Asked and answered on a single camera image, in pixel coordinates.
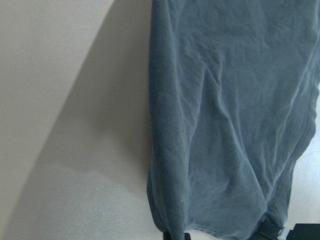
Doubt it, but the black t-shirt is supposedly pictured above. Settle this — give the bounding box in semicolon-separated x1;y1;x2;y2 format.
146;0;320;240

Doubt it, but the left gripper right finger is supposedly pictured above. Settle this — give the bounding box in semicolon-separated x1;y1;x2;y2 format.
249;214;284;240

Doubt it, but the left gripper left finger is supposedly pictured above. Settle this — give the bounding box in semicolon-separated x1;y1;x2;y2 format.
162;231;191;240

